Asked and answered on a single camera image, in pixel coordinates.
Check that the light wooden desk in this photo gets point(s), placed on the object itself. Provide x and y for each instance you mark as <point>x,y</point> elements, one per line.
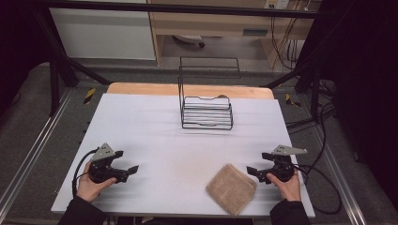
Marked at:
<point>219,26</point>

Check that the yellow black tape strip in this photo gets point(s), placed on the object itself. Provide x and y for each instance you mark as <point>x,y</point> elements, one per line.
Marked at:
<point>291,100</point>
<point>89,96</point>

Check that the black metal frame bar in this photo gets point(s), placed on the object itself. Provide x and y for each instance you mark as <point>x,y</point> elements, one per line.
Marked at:
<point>175,8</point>

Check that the beige towel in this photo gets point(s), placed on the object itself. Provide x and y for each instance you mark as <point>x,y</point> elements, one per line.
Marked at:
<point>231,190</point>

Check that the white wall socket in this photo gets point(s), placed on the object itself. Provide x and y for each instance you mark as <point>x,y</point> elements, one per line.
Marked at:
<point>276,3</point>

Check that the black metal stand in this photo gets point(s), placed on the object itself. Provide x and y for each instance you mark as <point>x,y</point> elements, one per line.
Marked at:
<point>308,75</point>
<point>59,68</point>

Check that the dark curtain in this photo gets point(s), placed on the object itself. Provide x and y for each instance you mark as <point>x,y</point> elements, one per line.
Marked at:
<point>15,47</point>
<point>366,93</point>

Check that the white cabinet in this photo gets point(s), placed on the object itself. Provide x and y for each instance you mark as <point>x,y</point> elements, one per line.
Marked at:
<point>103,33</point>

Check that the person's left hand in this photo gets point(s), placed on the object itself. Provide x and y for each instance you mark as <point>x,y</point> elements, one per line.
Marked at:
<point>89,189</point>

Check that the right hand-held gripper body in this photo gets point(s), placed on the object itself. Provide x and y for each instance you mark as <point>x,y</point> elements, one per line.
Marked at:
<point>283,167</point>

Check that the office chair base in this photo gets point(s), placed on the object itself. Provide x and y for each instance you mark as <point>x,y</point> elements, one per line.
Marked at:
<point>189,39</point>

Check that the aluminium floor rail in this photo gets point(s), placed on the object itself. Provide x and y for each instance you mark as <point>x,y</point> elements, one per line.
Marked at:
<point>341,181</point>
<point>34,150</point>

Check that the person's right hand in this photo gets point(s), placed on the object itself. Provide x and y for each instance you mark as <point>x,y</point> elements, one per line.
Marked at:
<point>290,190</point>

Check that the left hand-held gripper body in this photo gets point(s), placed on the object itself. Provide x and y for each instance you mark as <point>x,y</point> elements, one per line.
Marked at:
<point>101,170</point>

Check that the white table cover board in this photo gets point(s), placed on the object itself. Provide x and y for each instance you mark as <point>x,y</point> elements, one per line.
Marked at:
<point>162,146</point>

